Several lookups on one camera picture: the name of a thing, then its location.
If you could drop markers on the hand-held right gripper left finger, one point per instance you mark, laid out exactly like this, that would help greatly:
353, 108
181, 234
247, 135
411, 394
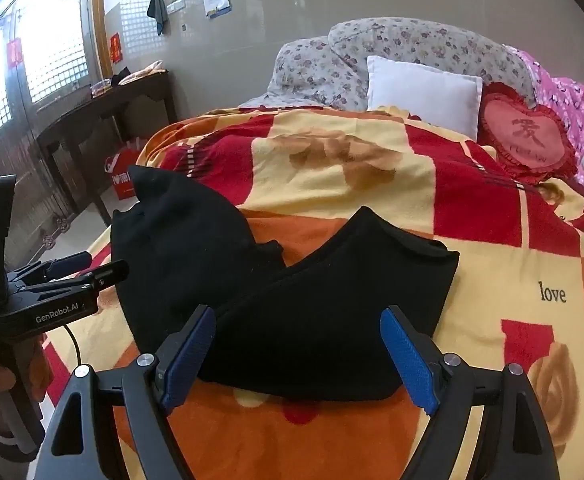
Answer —
187, 360

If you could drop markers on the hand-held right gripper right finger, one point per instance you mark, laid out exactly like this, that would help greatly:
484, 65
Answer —
411, 360

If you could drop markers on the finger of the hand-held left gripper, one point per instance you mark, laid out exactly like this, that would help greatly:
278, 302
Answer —
72, 261
112, 271

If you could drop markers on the black pants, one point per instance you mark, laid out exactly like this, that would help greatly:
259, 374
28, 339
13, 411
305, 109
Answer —
297, 310

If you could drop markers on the red shopping bag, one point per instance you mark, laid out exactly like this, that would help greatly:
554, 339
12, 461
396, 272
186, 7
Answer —
122, 180

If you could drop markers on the red yellow printed blanket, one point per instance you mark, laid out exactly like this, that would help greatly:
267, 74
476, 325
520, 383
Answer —
471, 240

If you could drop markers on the dark wooden table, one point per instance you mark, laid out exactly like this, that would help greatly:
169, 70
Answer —
97, 110

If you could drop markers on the black cloth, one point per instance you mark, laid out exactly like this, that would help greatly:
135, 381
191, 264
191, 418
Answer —
118, 79

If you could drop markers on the red paper door sign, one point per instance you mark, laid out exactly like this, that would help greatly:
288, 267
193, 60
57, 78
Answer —
15, 51

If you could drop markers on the red heart pillow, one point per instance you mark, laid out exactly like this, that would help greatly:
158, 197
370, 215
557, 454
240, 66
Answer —
526, 132

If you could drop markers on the dark hanging cloth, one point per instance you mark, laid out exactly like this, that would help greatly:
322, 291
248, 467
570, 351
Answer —
157, 7

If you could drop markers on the white pillow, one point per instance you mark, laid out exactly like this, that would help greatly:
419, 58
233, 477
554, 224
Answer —
421, 90

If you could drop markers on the small floral pillow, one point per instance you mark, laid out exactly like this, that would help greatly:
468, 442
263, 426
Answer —
307, 75

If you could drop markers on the pink printed blanket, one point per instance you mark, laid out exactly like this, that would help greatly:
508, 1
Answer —
576, 105

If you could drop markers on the large floral quilt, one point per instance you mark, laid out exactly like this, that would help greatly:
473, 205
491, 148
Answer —
421, 40

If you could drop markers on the red paper wall sign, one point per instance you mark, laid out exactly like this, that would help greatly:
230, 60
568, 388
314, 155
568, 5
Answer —
115, 49

